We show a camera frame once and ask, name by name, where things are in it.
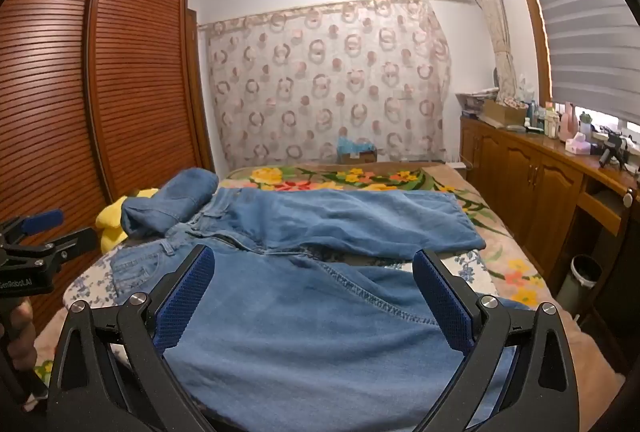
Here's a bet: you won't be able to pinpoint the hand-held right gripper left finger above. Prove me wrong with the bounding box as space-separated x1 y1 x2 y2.
46 244 236 432

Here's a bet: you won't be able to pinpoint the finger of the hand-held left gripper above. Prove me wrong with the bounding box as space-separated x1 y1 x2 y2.
27 227 99 263
0 210 65 247

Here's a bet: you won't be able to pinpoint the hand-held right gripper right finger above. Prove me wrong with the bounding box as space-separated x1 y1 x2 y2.
412 249 583 432

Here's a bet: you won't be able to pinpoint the blue denim jeans pants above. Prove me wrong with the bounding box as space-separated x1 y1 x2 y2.
107 186 533 432

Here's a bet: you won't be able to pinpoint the person's left hand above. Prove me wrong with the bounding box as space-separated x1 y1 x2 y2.
0 299 37 365

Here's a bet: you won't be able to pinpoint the blue and white floral cloth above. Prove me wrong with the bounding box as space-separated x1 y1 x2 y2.
62 249 493 313

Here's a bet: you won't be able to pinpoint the yellow plush toy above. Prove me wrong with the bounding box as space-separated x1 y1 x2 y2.
95 188 161 253

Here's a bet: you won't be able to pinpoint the flower printed beige blanket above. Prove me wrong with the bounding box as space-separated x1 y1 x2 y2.
30 162 626 432

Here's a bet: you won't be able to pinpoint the grey trash bin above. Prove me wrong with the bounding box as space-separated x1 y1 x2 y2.
556 254 603 313

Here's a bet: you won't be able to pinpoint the long wooden side cabinet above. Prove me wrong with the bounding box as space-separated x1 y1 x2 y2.
459 112 640 297

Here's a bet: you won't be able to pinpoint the brown slatted wooden wardrobe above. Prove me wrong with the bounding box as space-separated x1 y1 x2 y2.
0 0 216 328

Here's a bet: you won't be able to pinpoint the blue plastic bag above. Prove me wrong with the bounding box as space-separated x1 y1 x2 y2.
336 136 376 155

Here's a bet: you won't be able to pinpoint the open cardboard box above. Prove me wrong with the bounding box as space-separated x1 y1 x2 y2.
481 99 528 127

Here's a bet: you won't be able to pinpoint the stack of papers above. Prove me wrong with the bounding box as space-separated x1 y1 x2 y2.
457 88 501 117

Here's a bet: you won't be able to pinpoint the pink tissue box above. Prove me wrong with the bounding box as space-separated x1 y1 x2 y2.
565 134 593 156

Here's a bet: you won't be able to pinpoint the pink bottle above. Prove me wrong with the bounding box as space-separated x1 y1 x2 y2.
560 102 577 143

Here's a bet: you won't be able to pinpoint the small black tripod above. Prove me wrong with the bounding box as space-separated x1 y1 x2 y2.
597 132 628 170

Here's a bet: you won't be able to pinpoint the beige tied side curtain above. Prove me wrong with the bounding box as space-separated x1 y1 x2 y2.
462 0 518 100

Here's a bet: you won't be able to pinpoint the grey striped window blind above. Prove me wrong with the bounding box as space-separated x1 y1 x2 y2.
515 0 640 125

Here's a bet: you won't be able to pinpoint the ring patterned sheer curtain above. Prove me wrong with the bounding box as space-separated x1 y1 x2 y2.
197 0 453 170

